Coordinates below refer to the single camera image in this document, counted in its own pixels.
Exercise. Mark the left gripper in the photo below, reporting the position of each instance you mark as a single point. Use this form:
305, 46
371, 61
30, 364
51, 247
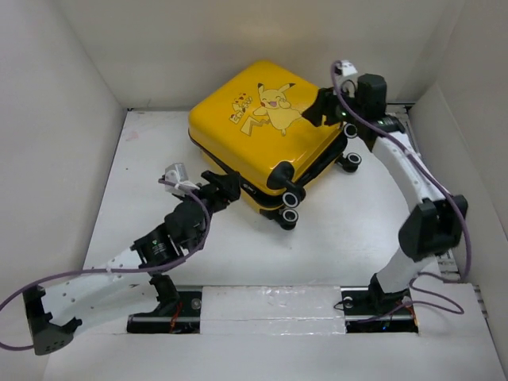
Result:
221, 189

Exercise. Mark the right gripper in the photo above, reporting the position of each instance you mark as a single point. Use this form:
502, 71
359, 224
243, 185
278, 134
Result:
323, 105

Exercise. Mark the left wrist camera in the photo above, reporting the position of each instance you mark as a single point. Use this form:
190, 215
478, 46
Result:
176, 180

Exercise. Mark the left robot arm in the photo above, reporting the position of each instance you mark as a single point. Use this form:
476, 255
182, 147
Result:
58, 313

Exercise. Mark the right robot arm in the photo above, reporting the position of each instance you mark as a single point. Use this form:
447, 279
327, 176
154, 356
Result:
367, 105

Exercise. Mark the yellow hard-shell suitcase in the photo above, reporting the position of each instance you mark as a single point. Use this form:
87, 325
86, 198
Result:
253, 124

